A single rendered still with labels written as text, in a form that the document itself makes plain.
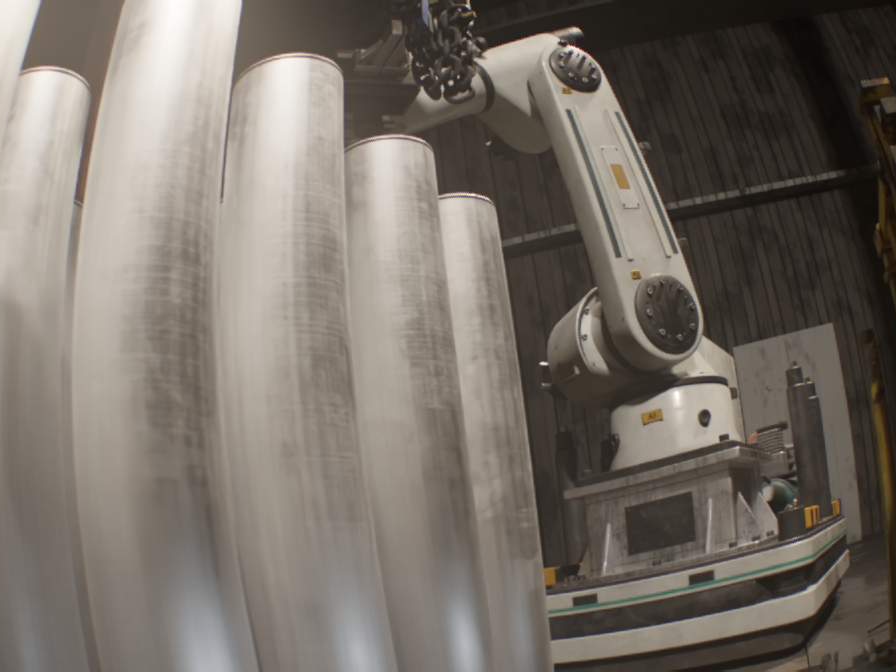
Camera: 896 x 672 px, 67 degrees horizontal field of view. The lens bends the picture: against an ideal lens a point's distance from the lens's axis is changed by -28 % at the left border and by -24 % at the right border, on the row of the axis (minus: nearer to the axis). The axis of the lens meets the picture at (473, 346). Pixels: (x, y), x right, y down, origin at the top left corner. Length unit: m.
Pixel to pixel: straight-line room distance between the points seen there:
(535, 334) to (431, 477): 6.64
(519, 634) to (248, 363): 0.71
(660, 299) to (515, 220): 5.97
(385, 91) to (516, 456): 0.96
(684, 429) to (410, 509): 1.21
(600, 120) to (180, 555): 2.01
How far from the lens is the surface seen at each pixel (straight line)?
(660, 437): 2.26
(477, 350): 1.47
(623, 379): 2.33
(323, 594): 0.88
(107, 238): 0.75
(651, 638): 2.05
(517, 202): 8.22
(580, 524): 2.63
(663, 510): 2.21
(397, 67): 2.00
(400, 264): 1.25
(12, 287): 0.96
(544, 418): 7.62
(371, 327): 1.22
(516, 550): 1.42
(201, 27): 0.89
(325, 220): 1.00
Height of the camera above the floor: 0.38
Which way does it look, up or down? 16 degrees up
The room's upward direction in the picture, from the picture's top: 7 degrees counter-clockwise
